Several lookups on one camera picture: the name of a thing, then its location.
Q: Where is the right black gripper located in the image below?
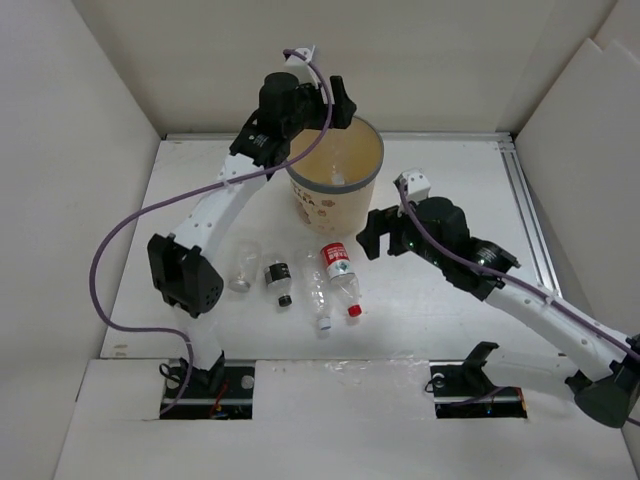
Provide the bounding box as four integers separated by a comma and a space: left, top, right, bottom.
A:
356, 203, 449, 271

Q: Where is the red label bottle red cap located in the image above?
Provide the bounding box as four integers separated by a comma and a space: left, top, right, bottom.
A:
320, 242, 362, 318

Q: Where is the clear bottle white cap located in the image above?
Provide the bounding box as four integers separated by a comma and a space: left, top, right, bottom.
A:
328, 141, 349, 186
300, 250, 332, 332

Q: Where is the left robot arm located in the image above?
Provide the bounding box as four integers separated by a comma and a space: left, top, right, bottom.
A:
147, 72, 356, 318

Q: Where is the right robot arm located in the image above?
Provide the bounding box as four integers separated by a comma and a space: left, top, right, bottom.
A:
356, 197, 639, 429

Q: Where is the beige bin with grey rim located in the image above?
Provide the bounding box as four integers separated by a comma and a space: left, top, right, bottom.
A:
287, 117, 384, 237

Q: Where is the clear crumpled bottle white cap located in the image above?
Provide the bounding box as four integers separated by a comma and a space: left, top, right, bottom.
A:
300, 250, 332, 332

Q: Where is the small bottle with black cap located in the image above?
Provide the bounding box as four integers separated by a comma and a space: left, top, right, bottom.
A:
263, 253, 292, 308

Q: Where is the clear jar with silver lid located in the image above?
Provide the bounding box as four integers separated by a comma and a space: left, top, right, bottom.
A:
229, 240, 261, 293

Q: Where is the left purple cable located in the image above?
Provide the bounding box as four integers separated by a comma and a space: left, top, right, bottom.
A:
89, 48, 335, 414

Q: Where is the purple cable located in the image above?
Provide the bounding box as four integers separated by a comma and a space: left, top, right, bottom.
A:
397, 178, 640, 351
89, 48, 335, 414

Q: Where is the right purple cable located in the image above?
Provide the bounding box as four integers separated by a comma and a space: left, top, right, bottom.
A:
397, 178, 640, 351

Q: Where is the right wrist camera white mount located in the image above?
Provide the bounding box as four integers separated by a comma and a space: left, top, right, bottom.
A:
396, 168, 431, 203

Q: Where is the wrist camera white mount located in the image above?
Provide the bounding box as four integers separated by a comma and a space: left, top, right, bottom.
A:
283, 46, 318, 85
396, 168, 431, 203

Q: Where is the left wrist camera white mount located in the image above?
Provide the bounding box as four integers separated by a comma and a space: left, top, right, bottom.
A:
283, 46, 318, 85

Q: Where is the aluminium rail frame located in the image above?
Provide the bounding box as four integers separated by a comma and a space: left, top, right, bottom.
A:
153, 133, 558, 288

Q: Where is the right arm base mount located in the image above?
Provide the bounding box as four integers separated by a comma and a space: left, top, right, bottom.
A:
424, 341, 528, 420

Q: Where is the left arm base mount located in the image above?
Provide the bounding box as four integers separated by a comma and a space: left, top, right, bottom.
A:
159, 358, 256, 421

